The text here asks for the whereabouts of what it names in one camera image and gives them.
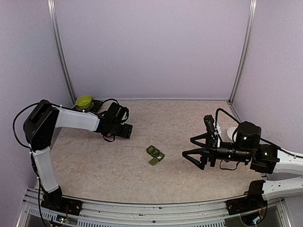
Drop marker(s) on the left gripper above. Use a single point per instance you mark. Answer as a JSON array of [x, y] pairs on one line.
[[127, 132]]

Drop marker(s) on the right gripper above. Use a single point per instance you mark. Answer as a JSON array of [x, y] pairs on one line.
[[209, 152]]

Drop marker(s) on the green pill organizer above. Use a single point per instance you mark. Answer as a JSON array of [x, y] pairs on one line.
[[156, 155]]

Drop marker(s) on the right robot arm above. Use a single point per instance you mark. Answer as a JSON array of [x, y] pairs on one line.
[[262, 158]]

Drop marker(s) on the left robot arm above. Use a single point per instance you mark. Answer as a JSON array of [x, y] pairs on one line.
[[46, 117]]

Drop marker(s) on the white bowl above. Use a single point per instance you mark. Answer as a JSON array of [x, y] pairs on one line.
[[232, 134]]

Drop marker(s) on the black square tray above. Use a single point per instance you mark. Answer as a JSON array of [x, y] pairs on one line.
[[94, 107]]

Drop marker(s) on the lime green bowl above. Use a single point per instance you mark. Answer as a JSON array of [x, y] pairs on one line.
[[84, 102]]

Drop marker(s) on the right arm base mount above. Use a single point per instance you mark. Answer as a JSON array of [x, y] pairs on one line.
[[245, 204]]

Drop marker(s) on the front aluminium rail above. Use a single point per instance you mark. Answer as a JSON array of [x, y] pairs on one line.
[[96, 213]]

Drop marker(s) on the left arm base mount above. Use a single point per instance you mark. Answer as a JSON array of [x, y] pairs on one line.
[[65, 205]]

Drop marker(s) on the right aluminium frame post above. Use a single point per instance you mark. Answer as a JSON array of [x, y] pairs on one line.
[[245, 50]]

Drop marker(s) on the aluminium frame post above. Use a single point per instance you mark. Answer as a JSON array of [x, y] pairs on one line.
[[245, 50], [59, 46]]

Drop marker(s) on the left aluminium frame post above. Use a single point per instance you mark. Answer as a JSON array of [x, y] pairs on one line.
[[59, 46]]

